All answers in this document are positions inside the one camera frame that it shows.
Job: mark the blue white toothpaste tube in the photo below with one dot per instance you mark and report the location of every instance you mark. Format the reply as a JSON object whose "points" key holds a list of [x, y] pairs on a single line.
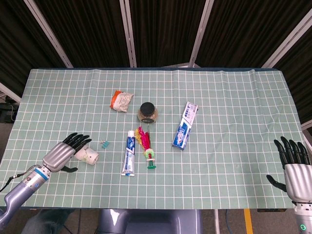
{"points": [[129, 156]]}

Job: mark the glass jar with black lid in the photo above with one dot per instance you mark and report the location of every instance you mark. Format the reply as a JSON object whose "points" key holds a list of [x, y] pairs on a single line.
{"points": [[147, 113]]}

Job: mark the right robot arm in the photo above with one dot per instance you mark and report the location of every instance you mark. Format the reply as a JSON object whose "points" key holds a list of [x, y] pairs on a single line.
{"points": [[303, 218]]}

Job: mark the small blue binder clip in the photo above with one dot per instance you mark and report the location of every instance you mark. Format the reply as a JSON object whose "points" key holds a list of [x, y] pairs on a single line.
{"points": [[105, 144]]}

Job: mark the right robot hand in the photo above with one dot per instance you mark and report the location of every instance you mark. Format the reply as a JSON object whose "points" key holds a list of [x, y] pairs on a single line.
{"points": [[296, 180]]}

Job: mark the green grid tablecloth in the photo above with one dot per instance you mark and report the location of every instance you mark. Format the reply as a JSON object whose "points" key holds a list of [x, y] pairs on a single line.
{"points": [[170, 185]]}

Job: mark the blue white toothpaste box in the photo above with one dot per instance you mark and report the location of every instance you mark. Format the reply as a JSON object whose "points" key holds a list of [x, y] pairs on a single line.
{"points": [[185, 128]]}

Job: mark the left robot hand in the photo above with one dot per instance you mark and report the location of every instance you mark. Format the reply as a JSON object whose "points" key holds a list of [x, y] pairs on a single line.
{"points": [[62, 154]]}

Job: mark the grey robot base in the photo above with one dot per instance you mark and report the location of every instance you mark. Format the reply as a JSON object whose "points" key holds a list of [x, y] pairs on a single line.
{"points": [[150, 221]]}

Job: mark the colourful feather shuttlecock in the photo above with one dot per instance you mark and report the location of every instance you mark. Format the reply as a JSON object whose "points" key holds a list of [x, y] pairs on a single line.
{"points": [[146, 146]]}

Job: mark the orange white snack packet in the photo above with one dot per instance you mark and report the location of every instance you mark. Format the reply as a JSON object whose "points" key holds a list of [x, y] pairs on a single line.
{"points": [[121, 101]]}

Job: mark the white paper cup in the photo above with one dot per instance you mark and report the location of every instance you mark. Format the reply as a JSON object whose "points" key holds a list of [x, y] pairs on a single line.
{"points": [[87, 156]]}

